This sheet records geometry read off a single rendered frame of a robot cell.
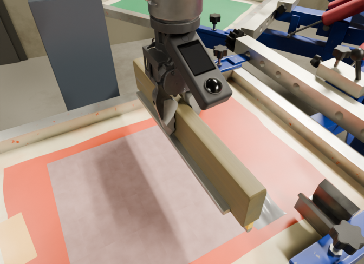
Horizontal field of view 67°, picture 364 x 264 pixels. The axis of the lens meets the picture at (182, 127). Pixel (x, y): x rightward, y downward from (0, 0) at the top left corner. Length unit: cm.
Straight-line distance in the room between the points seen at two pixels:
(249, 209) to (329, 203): 23
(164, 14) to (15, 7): 286
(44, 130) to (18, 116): 184
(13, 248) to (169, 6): 48
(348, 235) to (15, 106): 254
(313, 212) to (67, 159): 52
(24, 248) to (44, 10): 57
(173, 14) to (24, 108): 233
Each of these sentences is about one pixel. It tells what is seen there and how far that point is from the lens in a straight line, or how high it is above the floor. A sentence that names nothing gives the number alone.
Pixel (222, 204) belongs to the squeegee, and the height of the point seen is 108.
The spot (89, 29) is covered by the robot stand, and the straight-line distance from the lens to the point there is 87.
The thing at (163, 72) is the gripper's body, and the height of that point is 122.
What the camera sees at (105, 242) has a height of 96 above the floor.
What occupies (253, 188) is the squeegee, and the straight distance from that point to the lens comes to 36.
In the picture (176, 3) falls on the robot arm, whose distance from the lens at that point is 37.
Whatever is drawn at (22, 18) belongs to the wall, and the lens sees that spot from 322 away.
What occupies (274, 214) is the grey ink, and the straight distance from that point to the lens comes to 58.
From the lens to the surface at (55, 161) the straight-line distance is 69.
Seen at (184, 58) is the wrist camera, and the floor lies 125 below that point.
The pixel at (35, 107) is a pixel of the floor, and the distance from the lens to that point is 260.
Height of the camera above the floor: 144
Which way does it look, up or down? 43 degrees down
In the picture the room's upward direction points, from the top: straight up
